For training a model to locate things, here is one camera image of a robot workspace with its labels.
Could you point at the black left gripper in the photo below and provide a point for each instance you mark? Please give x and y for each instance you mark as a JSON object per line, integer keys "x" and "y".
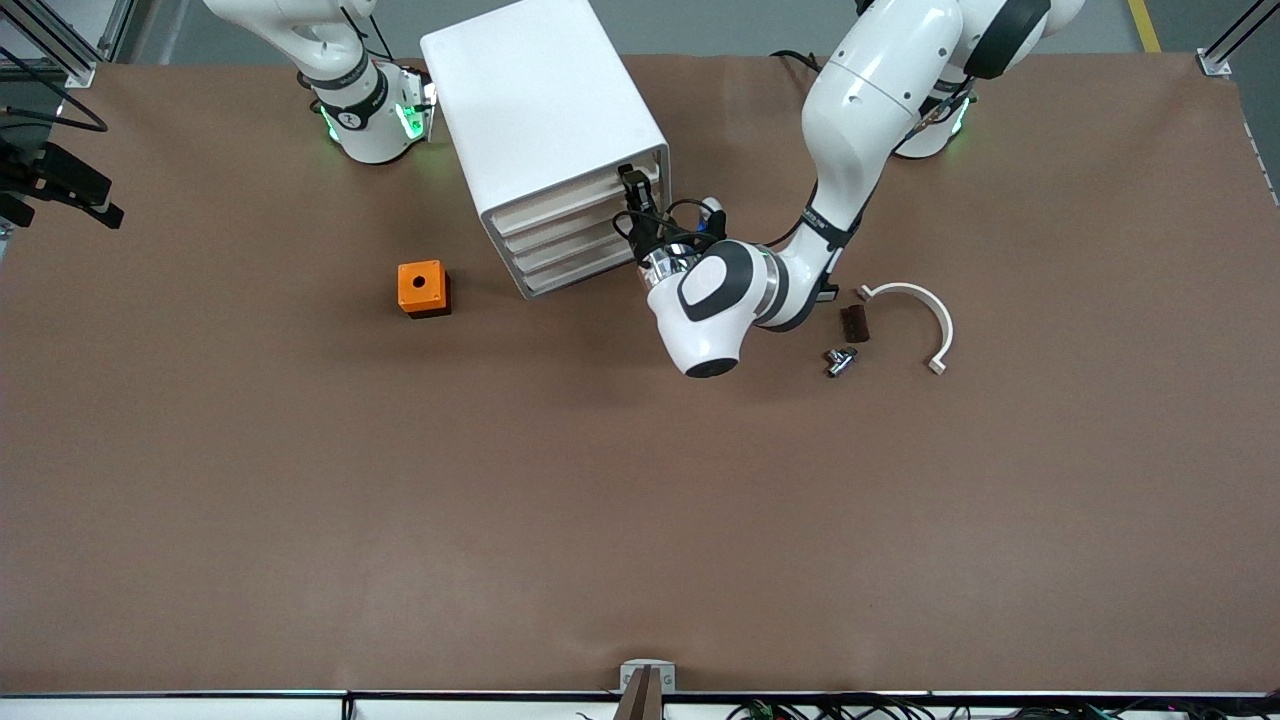
{"x": 646, "y": 236}

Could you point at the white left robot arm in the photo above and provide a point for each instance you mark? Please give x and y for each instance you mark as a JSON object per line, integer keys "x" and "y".
{"x": 860, "y": 100}

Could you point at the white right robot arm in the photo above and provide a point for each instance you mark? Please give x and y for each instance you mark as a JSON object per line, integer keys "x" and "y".
{"x": 370, "y": 130}

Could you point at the orange box with round hole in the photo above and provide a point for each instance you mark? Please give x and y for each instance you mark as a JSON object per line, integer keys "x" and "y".
{"x": 430, "y": 293}

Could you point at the dark brown small block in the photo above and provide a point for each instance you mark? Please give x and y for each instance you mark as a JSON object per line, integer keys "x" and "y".
{"x": 854, "y": 323}

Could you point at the silver metal pipe fitting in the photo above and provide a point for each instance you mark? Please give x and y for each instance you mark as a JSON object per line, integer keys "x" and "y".
{"x": 840, "y": 362}

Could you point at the white table edge beam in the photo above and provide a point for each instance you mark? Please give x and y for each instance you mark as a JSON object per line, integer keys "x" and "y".
{"x": 200, "y": 710}

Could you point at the white curved plastic bracket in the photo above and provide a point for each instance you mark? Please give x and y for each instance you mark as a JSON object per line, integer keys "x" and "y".
{"x": 945, "y": 320}

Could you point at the grey metal clamp bracket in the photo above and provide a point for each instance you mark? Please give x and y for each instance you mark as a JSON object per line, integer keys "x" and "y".
{"x": 630, "y": 670}

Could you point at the black camera stand device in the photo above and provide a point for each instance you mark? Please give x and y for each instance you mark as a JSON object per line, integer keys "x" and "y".
{"x": 60, "y": 185}

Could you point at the aluminium frame profile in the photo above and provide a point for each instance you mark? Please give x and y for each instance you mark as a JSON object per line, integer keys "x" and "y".
{"x": 60, "y": 55}
{"x": 1215, "y": 62}

